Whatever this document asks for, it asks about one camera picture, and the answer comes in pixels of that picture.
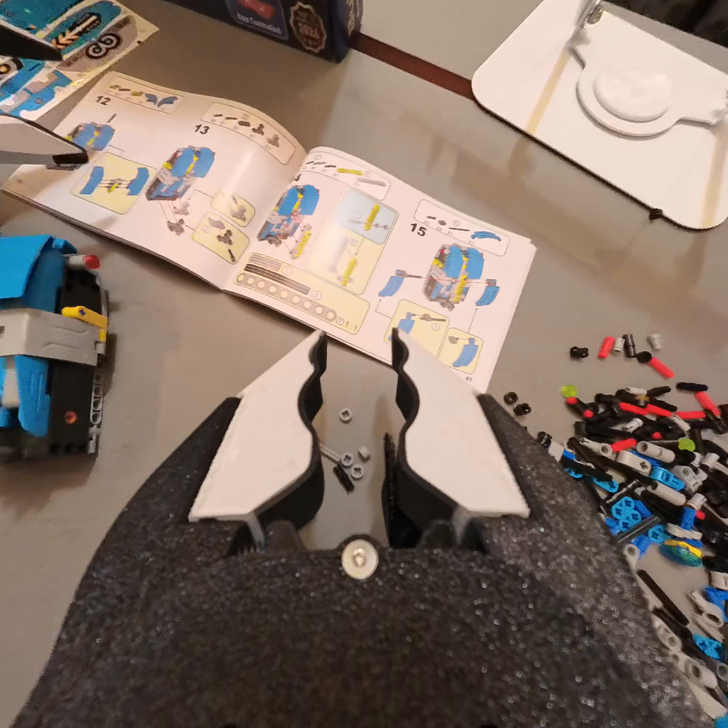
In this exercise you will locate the blue sticker sheet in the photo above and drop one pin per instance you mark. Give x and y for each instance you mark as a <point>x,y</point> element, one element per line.
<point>85,34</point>

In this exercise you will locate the dark blue kit box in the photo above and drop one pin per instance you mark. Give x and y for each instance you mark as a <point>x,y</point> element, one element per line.
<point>273,23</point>

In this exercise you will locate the instruction booklet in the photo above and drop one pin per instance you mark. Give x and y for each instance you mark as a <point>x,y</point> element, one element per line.
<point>256,187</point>

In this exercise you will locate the short black pin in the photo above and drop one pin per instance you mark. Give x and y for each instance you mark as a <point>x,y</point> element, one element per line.
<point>343,476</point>

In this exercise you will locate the grey desk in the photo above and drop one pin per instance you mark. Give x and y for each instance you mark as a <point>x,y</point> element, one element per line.
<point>170,318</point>

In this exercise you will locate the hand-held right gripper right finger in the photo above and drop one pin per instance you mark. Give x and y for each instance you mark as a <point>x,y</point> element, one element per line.
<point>460,455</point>

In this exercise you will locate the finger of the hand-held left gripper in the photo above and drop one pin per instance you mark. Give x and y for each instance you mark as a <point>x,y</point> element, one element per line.
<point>34,142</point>
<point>23,44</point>

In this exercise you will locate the partly built blue toy robot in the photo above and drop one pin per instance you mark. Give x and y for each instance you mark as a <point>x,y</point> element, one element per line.
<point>34,341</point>

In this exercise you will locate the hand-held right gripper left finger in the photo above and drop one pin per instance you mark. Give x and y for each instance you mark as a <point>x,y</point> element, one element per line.
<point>256,455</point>

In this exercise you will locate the pile of toy building pieces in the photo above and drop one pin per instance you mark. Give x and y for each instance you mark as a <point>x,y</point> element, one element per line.
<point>642,455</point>

